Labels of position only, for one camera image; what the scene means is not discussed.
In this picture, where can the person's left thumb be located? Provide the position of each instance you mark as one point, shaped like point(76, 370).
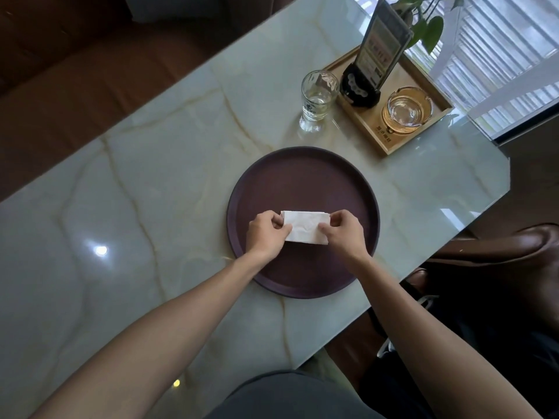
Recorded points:
point(283, 233)

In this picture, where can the brown leather chair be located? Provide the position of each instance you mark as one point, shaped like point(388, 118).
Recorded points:
point(493, 266)

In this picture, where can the clear drinking glass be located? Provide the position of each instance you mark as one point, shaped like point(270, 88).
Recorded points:
point(318, 100)

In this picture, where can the person's left forearm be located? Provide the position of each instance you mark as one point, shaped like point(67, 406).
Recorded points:
point(148, 344)

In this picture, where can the black table sign stand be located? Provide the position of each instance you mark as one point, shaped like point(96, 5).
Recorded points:
point(377, 56)

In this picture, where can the clear glass ashtray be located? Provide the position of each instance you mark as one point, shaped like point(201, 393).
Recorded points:
point(406, 111)

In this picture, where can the person's right thumb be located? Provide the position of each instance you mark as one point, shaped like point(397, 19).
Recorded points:
point(325, 231)

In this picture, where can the person's right forearm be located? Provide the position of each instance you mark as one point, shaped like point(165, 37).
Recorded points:
point(432, 344)

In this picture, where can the round dark brown tray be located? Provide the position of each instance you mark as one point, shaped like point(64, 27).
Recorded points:
point(301, 187)

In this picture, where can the rectangular wooden tray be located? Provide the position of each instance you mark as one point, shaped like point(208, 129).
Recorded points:
point(375, 117)

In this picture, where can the person's right hand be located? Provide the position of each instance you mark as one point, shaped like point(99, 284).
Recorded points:
point(347, 239)

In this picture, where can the white window blinds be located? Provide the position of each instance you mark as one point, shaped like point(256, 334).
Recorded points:
point(493, 52)

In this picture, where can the person's left hand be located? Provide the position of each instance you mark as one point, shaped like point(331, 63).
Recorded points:
point(262, 239)

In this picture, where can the white paper napkin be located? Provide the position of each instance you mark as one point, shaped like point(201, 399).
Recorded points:
point(305, 226)

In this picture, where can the green potted plant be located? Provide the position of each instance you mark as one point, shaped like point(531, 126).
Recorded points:
point(426, 26)

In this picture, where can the person's grey shirt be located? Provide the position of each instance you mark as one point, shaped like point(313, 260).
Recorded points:
point(292, 397)

